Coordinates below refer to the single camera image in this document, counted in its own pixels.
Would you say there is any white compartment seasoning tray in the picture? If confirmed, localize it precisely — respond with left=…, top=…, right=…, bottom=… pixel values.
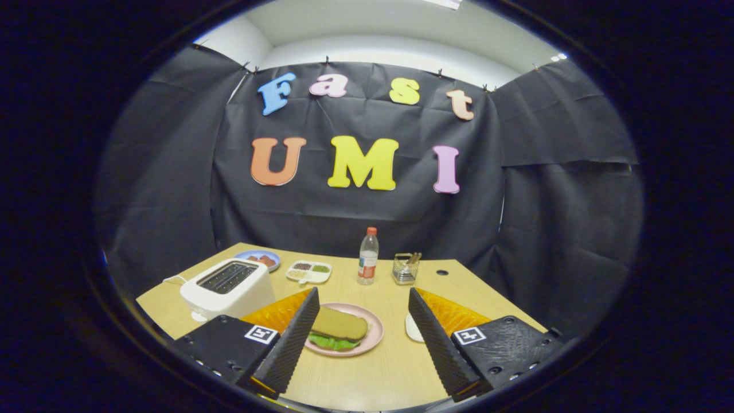
left=286, top=260, right=333, bottom=285

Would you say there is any rounded brown bread slice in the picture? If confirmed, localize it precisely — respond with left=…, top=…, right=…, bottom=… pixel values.
left=310, top=306, right=369, bottom=341

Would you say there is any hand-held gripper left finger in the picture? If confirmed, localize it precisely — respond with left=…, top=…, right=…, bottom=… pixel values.
left=171, top=287, right=321, bottom=400

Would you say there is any clear bottle with red cap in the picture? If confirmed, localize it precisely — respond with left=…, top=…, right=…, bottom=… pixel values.
left=358, top=227, right=380, bottom=286

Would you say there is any black backdrop cloth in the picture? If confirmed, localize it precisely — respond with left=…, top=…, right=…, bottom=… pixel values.
left=95, top=43, right=646, bottom=339

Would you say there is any green lettuce leaf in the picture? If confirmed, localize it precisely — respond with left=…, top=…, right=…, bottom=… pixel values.
left=310, top=333, right=361, bottom=352

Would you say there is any white toaster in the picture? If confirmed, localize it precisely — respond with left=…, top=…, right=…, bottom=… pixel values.
left=180, top=258, right=276, bottom=322

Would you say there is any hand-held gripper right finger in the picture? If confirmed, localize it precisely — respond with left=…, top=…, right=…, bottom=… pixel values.
left=408, top=287, right=565, bottom=402

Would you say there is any blue round plate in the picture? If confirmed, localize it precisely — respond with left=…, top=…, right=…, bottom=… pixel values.
left=234, top=250, right=281, bottom=272

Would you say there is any wire mesh utensil holder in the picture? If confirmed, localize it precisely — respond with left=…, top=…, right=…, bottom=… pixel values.
left=392, top=252, right=422, bottom=286

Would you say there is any pink round plate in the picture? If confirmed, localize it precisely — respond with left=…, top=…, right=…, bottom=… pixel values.
left=304, top=302, right=384, bottom=357

